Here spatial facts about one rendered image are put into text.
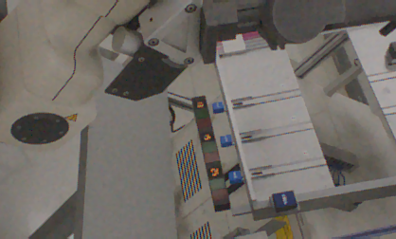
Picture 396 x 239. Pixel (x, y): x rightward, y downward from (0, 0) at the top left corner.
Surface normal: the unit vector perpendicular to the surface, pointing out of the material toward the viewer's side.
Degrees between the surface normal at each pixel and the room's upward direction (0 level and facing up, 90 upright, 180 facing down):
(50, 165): 0
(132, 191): 0
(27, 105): 90
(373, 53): 43
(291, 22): 53
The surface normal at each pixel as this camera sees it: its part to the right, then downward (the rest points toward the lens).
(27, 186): 0.60, -0.55
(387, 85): -0.09, -0.58
